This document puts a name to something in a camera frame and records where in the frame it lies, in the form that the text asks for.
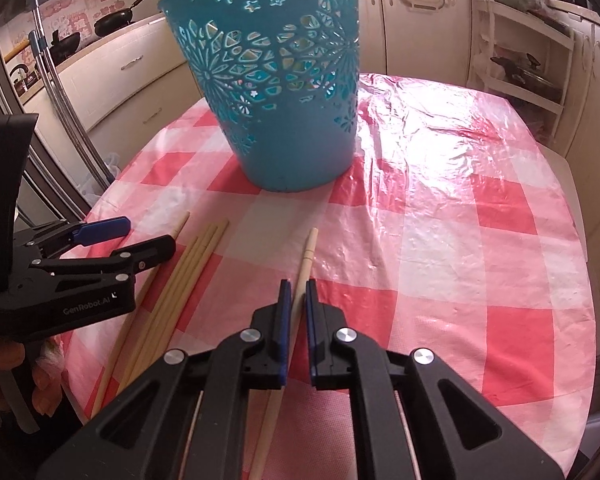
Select single bamboo chopstick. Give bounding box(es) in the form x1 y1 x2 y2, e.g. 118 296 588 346
247 227 321 480

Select row of wooden chopsticks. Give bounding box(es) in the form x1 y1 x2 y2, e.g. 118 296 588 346
90 212 231 418

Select white plastic bag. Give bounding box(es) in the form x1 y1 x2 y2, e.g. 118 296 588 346
79 152 127 202

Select grey sliding door frame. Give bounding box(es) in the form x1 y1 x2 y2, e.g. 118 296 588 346
0 25 101 221

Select turquoise perforated plastic basket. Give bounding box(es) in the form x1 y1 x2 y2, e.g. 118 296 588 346
157 0 362 193

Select black wok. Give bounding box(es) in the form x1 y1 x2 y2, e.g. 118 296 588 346
93 0 154 37

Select white low table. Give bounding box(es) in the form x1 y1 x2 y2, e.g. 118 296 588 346
545 150 589 267

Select red white checkered tablecloth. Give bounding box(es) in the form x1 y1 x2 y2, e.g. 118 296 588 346
60 72 598 480

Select person's left hand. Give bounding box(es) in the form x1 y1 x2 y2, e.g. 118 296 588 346
0 342 25 378

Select dark stovetop kettle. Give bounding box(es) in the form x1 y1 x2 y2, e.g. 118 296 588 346
9 63 32 94

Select black lidded pan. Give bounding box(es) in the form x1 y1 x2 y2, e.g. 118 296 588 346
490 52 564 107

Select black frying pan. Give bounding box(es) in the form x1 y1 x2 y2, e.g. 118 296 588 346
44 30 82 59

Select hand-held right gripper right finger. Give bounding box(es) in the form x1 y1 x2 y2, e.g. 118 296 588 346
305 280 566 480

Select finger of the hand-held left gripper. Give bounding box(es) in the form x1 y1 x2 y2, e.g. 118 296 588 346
14 216 132 259
30 234 177 282

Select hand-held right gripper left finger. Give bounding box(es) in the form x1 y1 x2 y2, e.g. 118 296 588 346
37 280 293 480

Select pink wall stickers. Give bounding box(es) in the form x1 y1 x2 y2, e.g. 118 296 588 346
10 0 122 47

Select white storage trolley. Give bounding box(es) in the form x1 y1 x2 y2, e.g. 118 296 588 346
472 0 577 137

